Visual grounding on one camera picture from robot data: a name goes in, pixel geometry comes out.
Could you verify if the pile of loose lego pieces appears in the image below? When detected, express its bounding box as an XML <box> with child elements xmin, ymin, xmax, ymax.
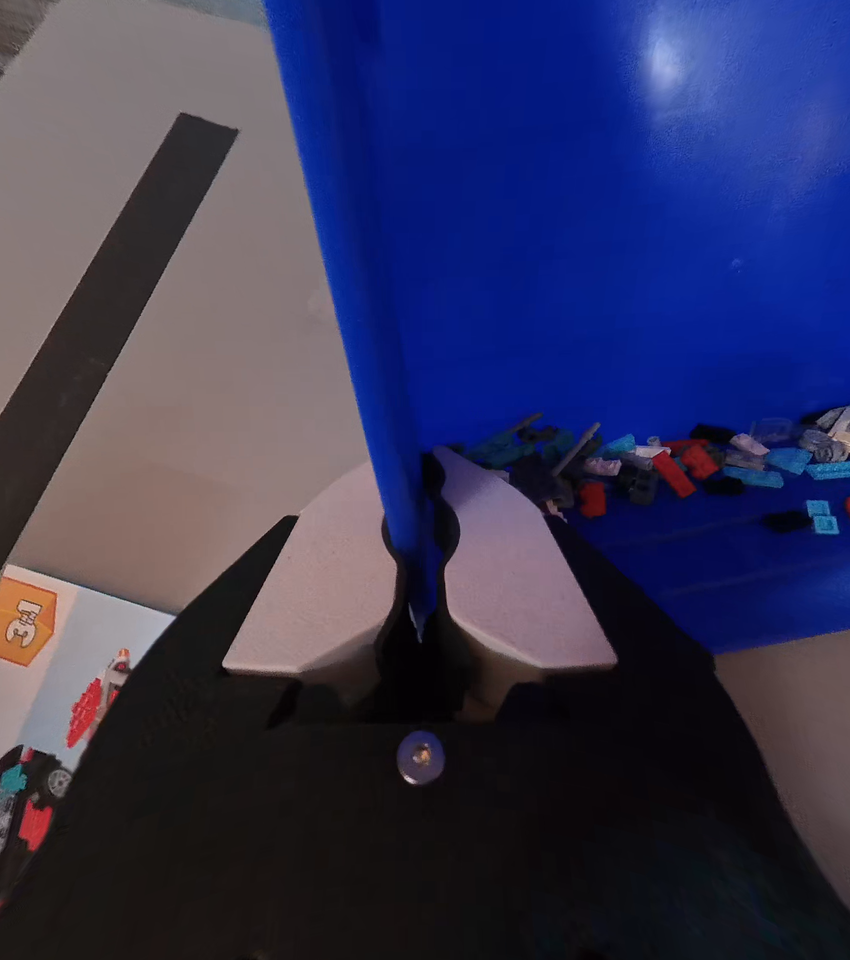
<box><xmin>462</xmin><ymin>405</ymin><xmax>850</xmax><ymax>537</ymax></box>

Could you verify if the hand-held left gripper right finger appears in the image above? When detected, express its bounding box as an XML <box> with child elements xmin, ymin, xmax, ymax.
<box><xmin>425</xmin><ymin>447</ymin><xmax>618</xmax><ymax>714</ymax></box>

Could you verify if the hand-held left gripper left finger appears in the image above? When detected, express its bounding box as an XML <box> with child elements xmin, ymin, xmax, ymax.
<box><xmin>222</xmin><ymin>459</ymin><xmax>426</xmax><ymax>706</ymax></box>

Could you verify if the blue plastic bin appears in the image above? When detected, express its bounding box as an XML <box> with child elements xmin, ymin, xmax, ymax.
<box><xmin>263</xmin><ymin>0</ymin><xmax>850</xmax><ymax>654</ymax></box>

